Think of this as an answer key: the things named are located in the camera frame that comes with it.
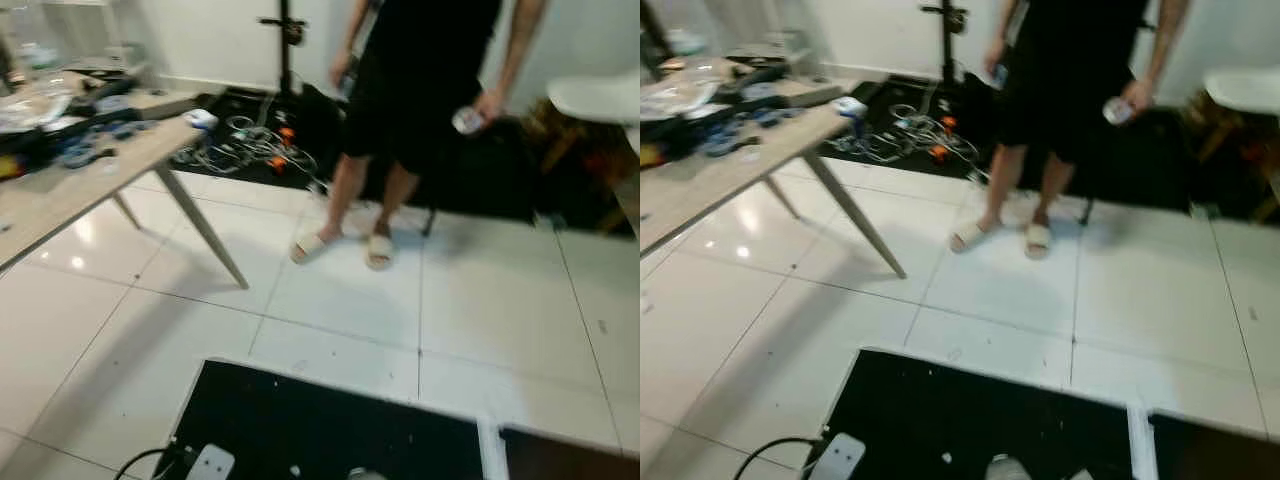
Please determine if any black tripod stand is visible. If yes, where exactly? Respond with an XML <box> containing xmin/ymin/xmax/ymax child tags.
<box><xmin>258</xmin><ymin>0</ymin><xmax>307</xmax><ymax>97</ymax></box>
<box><xmin>920</xmin><ymin>0</ymin><xmax>969</xmax><ymax>87</ymax></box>

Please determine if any black speckled floor mat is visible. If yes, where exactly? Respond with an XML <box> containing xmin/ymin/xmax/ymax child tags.
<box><xmin>165</xmin><ymin>358</ymin><xmax>496</xmax><ymax>480</ymax></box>
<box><xmin>815</xmin><ymin>347</ymin><xmax>1141</xmax><ymax>480</ymax></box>

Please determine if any white chair with wooden legs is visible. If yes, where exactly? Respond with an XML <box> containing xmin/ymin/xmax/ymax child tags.
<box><xmin>528</xmin><ymin>68</ymin><xmax>641</xmax><ymax>219</ymax></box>
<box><xmin>1195</xmin><ymin>66</ymin><xmax>1280</xmax><ymax>221</ymax></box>

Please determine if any white power strip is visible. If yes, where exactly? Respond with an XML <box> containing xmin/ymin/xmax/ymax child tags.
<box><xmin>808</xmin><ymin>432</ymin><xmax>867</xmax><ymax>480</ymax></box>
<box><xmin>185</xmin><ymin>444</ymin><xmax>237</xmax><ymax>480</ymax></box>

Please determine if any person in black clothes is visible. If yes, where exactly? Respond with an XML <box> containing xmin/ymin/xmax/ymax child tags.
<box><xmin>948</xmin><ymin>0</ymin><xmax>1193</xmax><ymax>261</ymax></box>
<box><xmin>290</xmin><ymin>0</ymin><xmax>549</xmax><ymax>272</ymax></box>

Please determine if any light wooden table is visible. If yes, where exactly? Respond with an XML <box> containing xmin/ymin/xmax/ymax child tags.
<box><xmin>0</xmin><ymin>88</ymin><xmax>251</xmax><ymax>291</ymax></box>
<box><xmin>640</xmin><ymin>80</ymin><xmax>909</xmax><ymax>281</ymax></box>

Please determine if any tangled cable heap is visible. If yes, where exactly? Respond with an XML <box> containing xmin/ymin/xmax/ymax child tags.
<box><xmin>830</xmin><ymin>103</ymin><xmax>987</xmax><ymax>181</ymax></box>
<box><xmin>172</xmin><ymin>115</ymin><xmax>323</xmax><ymax>187</ymax></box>

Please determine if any dark brown floor mat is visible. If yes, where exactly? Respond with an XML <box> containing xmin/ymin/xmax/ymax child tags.
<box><xmin>498</xmin><ymin>425</ymin><xmax>641</xmax><ymax>480</ymax></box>
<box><xmin>1150</xmin><ymin>410</ymin><xmax>1280</xmax><ymax>480</ymax></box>

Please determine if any blue parts heap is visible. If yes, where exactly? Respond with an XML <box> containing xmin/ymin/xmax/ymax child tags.
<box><xmin>700</xmin><ymin>108</ymin><xmax>793</xmax><ymax>159</ymax></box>
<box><xmin>55</xmin><ymin>120</ymin><xmax>153</xmax><ymax>171</ymax></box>

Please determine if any large black floor mat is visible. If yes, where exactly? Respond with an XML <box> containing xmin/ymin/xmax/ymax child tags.
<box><xmin>820</xmin><ymin>75</ymin><xmax>1280</xmax><ymax>227</ymax></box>
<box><xmin>170</xmin><ymin>85</ymin><xmax>641</xmax><ymax>237</ymax></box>

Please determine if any clear plastic bag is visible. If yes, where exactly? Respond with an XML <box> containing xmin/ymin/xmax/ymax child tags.
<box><xmin>640</xmin><ymin>65</ymin><xmax>747</xmax><ymax>122</ymax></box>
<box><xmin>0</xmin><ymin>72</ymin><xmax>93</xmax><ymax>132</ymax></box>

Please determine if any black power cable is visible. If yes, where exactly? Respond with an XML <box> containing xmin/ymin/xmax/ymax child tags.
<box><xmin>112</xmin><ymin>447</ymin><xmax>187</xmax><ymax>480</ymax></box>
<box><xmin>733</xmin><ymin>437</ymin><xmax>827</xmax><ymax>480</ymax></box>

